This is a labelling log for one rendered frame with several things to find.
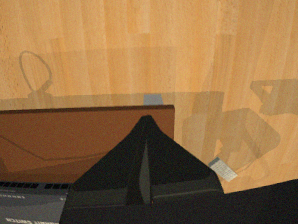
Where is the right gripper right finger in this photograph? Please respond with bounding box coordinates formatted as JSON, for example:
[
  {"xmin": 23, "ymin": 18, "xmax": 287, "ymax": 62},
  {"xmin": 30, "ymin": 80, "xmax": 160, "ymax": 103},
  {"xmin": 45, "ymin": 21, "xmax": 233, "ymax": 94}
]
[{"xmin": 145, "ymin": 115, "xmax": 225, "ymax": 203}]

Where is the grey ridged wedge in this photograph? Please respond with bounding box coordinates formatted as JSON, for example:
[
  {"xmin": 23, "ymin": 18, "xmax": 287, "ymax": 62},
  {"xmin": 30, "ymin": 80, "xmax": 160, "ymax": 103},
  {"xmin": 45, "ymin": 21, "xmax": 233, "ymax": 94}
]
[{"xmin": 208, "ymin": 157, "xmax": 238, "ymax": 182}]

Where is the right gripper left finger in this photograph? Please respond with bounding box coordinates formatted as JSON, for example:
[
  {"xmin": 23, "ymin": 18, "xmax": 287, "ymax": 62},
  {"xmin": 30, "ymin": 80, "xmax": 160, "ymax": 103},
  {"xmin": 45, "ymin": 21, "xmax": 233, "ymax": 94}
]
[{"xmin": 63, "ymin": 116, "xmax": 152, "ymax": 208}]

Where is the brown wooden stand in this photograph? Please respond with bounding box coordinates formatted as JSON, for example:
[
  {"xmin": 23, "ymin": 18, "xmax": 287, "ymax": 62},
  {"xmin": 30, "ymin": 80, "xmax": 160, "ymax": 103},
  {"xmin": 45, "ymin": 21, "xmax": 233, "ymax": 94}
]
[{"xmin": 0, "ymin": 94, "xmax": 175, "ymax": 183}]

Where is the dark grey network switch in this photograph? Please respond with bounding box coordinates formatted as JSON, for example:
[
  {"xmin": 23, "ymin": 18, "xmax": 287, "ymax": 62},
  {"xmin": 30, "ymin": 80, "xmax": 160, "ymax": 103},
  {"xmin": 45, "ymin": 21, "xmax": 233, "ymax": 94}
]
[{"xmin": 0, "ymin": 181, "xmax": 73, "ymax": 224}]

